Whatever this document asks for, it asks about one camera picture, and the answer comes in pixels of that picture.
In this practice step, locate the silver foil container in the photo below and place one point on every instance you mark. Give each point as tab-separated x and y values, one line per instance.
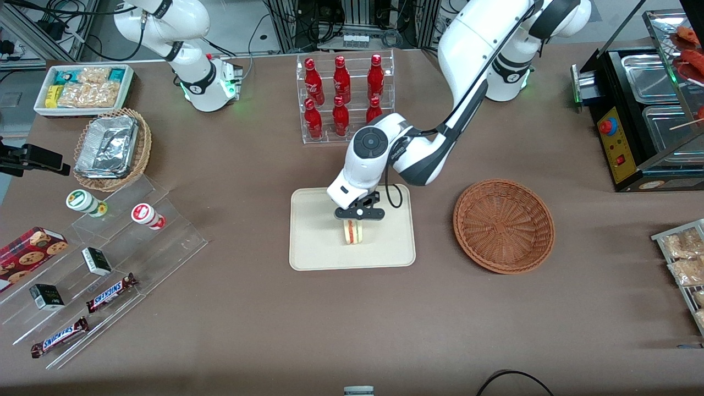
107	146

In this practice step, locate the small black carton box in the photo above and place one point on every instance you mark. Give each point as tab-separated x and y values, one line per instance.
97	261
47	297

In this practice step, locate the light wicker basket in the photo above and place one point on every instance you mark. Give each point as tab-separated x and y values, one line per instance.
142	148

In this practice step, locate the clear acrylic stepped shelf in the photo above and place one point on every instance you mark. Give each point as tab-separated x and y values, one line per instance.
165	242

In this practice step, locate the white snack bin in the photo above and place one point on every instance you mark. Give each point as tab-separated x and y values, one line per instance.
39	104

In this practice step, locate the cream plastic tray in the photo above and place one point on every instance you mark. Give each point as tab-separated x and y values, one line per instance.
319	242

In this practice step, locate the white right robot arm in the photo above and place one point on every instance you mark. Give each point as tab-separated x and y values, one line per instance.
192	22

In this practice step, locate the clear acrylic bottle rack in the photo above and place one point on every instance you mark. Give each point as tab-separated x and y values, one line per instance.
385	66

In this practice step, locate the red lid yogurt cup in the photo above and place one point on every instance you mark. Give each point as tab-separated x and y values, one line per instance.
144	214

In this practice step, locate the green sunflower yogurt cup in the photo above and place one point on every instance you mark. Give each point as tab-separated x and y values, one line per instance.
80	201

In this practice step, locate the sandwich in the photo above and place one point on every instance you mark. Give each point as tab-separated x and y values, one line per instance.
355	234

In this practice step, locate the tray of packaged pastries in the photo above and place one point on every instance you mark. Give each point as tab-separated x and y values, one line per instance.
682	297

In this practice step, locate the aluminium equipment rack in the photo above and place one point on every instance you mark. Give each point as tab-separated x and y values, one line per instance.
363	14

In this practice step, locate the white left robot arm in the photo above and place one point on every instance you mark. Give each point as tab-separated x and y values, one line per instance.
467	55

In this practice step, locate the black food warmer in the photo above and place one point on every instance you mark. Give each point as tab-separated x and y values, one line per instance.
621	154

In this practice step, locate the steel food pan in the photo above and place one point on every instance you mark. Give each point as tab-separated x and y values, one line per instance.
649	77
671	129

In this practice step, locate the red cola bottle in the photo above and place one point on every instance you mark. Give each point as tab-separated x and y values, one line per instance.
341	118
375	77
313	82
374	110
313	121
341	80

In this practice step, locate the red tartan cookie box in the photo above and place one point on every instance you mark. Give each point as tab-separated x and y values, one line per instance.
27	256

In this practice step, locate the teal snack pack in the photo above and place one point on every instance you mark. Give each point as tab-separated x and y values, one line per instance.
117	75
64	77

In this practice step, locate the grey device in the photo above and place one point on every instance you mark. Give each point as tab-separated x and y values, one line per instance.
358	391

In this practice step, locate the yellow snack pack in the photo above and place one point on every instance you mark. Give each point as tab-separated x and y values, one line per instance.
52	96

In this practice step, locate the white power strip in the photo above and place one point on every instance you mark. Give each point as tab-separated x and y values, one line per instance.
355	40

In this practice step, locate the brown wicker basket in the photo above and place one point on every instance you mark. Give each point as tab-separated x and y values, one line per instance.
503	225

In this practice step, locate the Snickers chocolate bar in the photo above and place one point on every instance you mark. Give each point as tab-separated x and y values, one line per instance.
111	292
59	337

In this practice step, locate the aluminium frame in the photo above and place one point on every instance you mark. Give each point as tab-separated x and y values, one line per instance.
33	33

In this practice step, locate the clear bag of crackers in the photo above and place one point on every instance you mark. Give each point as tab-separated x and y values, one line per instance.
682	243
698	298
687	271
103	93
72	94
93	74

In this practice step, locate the red sausage on skewer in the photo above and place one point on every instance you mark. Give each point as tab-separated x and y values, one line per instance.
692	60
687	36

